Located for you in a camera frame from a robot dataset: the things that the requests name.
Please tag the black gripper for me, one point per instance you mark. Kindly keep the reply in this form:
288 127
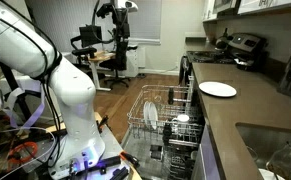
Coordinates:
121 18

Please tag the white dinner plate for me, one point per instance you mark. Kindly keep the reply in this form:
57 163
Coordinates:
217 89
145 113
153 115

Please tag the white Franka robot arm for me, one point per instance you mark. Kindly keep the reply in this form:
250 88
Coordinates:
71 100

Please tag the dishwasher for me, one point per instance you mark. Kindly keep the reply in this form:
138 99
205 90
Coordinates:
135 153

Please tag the lower dishwasher rack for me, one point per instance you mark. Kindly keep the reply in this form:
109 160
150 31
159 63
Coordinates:
178 163

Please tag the window blind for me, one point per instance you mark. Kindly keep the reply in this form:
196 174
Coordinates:
146 20

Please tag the black office chair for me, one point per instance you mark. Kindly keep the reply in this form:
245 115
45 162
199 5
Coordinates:
118 63

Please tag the wooden desk white legs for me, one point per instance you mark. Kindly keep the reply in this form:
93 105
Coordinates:
100 56

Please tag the white drawer unit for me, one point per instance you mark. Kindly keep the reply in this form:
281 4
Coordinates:
132 63

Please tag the black chair with armrests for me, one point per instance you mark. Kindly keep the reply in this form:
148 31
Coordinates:
83 51

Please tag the wooden board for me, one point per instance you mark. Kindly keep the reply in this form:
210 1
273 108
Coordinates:
97 116

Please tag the narrow white upper cabinet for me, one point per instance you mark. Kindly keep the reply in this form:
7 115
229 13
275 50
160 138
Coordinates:
209 10

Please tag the stainless black stove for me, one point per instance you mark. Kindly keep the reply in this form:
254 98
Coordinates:
211 56

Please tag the black kettle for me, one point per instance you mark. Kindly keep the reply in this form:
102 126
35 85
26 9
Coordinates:
222 42

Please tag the white mug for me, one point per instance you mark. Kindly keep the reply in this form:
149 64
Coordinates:
181 120

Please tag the dark microwave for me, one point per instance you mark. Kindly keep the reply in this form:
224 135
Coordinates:
226 6

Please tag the black cup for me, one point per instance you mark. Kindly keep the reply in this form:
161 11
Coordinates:
167 133

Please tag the metal robot mounting table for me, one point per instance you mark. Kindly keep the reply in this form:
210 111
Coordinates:
113 146

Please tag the black stand pole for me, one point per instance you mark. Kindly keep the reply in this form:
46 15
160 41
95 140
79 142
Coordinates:
13 86

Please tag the black pan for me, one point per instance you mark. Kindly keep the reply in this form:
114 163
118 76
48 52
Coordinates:
246 63

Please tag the black clamp bar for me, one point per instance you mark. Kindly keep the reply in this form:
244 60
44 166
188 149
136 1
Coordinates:
110 163

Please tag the white sink base cabinet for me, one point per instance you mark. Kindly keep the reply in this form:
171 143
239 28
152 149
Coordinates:
206 156

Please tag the steel kitchen sink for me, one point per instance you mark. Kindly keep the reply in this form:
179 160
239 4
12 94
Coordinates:
268 140

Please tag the white dish in sink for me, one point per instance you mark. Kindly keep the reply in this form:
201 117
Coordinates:
268 174

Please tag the clear glass pitcher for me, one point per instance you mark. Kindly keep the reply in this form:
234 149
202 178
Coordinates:
288 160

